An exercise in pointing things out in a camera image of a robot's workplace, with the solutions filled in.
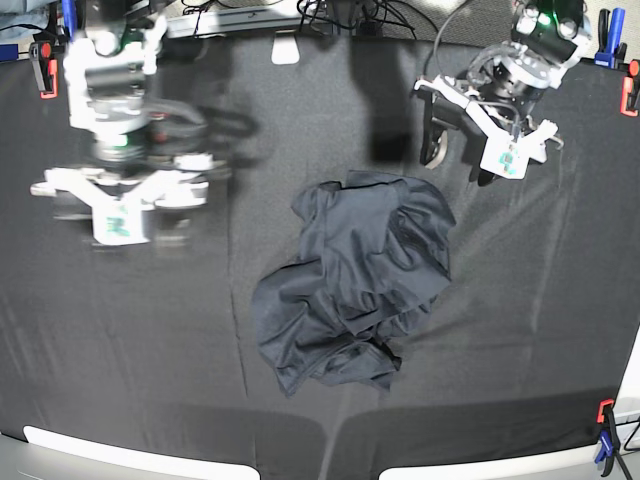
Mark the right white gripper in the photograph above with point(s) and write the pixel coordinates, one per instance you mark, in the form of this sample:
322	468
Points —
120	206

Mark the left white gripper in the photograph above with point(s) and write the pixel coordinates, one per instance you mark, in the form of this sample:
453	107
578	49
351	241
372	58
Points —
501	141

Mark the dark navy t-shirt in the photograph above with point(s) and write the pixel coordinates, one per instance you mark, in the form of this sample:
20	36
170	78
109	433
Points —
372	257

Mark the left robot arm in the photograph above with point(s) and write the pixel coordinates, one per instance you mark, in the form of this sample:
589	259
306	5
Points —
501	87

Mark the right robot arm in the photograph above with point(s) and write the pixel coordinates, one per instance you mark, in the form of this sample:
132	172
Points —
146	152

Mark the black table cloth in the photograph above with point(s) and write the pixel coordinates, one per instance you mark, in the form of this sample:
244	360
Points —
152	347

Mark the red black clamp left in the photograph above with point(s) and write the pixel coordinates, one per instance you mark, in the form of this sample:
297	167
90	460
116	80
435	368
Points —
45	66

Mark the blue clamp top right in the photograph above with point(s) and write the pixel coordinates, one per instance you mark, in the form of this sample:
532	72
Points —
611	50

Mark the red clamp right edge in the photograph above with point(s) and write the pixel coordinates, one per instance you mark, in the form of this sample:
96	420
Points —
629	102

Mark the white tab on cloth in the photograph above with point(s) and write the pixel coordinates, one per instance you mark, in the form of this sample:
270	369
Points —
285	50

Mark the blue clamp top left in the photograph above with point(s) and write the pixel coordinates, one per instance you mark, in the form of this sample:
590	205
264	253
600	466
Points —
73	21

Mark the red blue clamp bottom right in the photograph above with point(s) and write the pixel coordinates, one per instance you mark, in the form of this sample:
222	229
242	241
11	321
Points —
610	447

